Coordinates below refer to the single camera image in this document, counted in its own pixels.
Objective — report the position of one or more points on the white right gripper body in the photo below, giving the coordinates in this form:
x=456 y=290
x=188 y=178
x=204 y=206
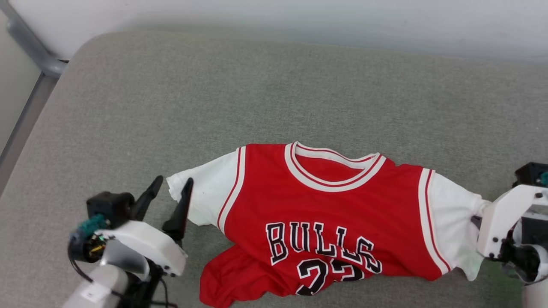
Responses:
x=498 y=222

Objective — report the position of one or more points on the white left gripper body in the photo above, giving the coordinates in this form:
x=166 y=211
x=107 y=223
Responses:
x=145 y=244

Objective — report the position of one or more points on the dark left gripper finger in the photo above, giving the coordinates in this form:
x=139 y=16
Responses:
x=182 y=218
x=147 y=199

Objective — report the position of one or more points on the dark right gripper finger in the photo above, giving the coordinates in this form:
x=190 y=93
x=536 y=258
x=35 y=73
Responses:
x=477 y=221

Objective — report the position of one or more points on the red white basketball jersey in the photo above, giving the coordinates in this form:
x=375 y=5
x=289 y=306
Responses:
x=334 y=214

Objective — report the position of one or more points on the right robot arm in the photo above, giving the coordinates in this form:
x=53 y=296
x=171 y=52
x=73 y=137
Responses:
x=537 y=297

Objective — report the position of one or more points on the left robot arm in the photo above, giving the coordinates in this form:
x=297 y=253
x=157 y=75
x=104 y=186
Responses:
x=102 y=280

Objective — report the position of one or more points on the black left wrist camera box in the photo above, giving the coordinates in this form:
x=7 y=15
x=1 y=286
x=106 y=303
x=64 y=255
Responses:
x=109 y=207

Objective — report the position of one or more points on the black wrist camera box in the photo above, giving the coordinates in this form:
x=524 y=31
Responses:
x=109 y=207
x=531 y=174

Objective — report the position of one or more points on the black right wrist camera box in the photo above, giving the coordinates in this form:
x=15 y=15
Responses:
x=531 y=174

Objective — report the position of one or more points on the grey metal frame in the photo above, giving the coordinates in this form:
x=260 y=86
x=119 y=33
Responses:
x=30 y=47

